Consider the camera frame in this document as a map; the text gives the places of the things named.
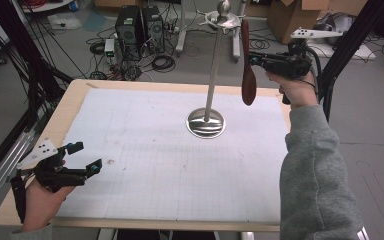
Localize black frame bars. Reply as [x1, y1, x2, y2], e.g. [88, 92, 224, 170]
[0, 0, 74, 188]

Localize white grid mat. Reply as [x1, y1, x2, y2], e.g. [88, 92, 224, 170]
[57, 88, 289, 224]

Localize grey round appliance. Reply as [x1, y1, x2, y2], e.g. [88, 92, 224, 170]
[313, 12, 354, 34]

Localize black computer tower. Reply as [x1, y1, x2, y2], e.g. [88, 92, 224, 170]
[114, 5, 144, 61]
[142, 5, 166, 54]

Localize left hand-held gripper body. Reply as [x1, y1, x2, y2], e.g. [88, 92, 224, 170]
[16, 138, 88, 194]

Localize small white device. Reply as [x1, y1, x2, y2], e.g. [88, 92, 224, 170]
[104, 38, 116, 64]

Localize person's left hand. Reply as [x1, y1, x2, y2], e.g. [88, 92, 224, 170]
[21, 159, 76, 233]

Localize coiled black cable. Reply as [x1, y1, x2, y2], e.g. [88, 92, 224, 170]
[248, 37, 271, 51]
[151, 54, 177, 73]

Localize black frame post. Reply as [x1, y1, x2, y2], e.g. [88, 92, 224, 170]
[319, 0, 384, 121]

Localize aluminium rail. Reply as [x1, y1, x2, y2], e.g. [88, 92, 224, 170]
[0, 129, 36, 218]

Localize person's right hand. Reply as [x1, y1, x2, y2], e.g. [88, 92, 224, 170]
[265, 70, 319, 109]

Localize metal stand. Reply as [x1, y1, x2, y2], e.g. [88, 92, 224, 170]
[185, 0, 247, 139]

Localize large open cardboard box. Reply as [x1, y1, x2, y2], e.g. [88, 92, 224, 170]
[268, 0, 369, 45]

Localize brown wooden spoon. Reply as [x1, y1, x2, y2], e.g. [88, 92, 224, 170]
[239, 18, 258, 107]

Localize black strap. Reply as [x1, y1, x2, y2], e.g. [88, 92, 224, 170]
[9, 169, 36, 224]

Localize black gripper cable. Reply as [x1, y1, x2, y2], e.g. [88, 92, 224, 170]
[308, 46, 324, 101]

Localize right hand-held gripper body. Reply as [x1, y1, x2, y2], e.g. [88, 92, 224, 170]
[263, 28, 344, 105]

